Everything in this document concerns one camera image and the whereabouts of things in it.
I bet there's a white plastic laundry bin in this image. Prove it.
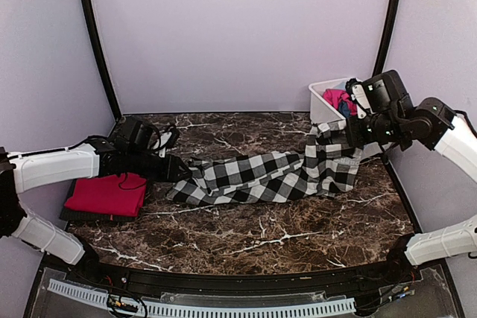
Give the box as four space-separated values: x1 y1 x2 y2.
308 77 396 162

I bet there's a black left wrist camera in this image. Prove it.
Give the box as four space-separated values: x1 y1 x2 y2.
112 117 154 152

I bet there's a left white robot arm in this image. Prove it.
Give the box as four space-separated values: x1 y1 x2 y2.
1 136 192 285

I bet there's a black front rail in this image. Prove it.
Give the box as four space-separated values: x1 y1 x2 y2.
66 258 411 299

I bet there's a left black frame post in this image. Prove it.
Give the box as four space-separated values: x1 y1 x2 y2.
80 0 122 121

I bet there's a black frame post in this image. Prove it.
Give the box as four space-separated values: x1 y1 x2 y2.
80 0 122 121
372 0 399 76

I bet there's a pink garment in bin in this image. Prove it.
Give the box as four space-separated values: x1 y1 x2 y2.
323 89 357 112

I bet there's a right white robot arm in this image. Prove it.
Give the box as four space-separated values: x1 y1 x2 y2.
346 98 476 284

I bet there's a black white plaid shirt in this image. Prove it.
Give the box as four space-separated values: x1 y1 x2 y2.
167 120 363 206

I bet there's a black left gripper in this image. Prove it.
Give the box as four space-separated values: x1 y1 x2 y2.
127 148 193 183

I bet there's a white slotted cable duct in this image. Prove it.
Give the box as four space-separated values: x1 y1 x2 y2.
48 279 356 317

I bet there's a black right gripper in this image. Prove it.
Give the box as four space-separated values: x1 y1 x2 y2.
346 112 405 147

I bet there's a folded red t-shirt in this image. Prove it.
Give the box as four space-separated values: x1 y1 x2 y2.
64 174 147 217

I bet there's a blue garment in bin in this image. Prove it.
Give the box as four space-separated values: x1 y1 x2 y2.
338 101 358 118

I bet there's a right black frame post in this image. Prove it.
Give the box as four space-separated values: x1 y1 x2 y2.
372 0 399 76

